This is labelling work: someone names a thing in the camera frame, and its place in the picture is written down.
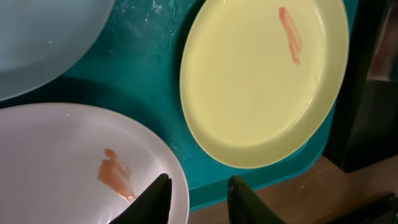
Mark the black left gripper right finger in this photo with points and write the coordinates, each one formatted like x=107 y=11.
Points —
x=245 y=207

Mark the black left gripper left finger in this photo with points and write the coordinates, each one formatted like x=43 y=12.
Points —
x=152 y=206

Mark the yellow plate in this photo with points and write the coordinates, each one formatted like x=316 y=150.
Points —
x=258 y=77

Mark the light blue plate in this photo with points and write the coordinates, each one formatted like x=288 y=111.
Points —
x=42 y=39

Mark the teal plastic tray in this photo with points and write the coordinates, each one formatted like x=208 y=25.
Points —
x=133 y=69

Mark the black water tray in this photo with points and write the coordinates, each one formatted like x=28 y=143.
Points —
x=364 y=129

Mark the white pink plate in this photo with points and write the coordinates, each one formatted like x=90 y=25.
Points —
x=71 y=163

